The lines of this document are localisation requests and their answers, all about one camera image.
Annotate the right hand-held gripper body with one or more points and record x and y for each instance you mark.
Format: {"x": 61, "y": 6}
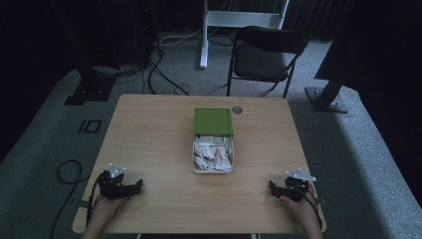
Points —
{"x": 297, "y": 187}

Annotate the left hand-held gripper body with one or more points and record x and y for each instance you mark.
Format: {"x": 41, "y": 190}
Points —
{"x": 111, "y": 186}

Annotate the white rectangular box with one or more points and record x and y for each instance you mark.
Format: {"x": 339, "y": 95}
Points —
{"x": 213, "y": 156}

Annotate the green sliding box lid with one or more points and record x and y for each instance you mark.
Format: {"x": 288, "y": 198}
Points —
{"x": 213, "y": 121}

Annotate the person's left hand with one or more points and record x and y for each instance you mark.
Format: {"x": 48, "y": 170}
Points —
{"x": 107, "y": 209}

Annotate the person's right hand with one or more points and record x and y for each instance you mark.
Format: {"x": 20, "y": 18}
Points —
{"x": 303, "y": 210}

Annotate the pile of white paper scraps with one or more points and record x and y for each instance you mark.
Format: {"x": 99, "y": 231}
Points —
{"x": 213, "y": 154}

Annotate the black metal stand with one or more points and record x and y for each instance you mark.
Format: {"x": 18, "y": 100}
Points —
{"x": 331, "y": 89}
{"x": 89, "y": 79}

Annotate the black folding chair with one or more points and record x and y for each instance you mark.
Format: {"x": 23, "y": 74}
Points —
{"x": 262, "y": 61}

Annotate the white metal desk frame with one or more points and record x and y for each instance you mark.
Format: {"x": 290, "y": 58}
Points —
{"x": 232, "y": 18}

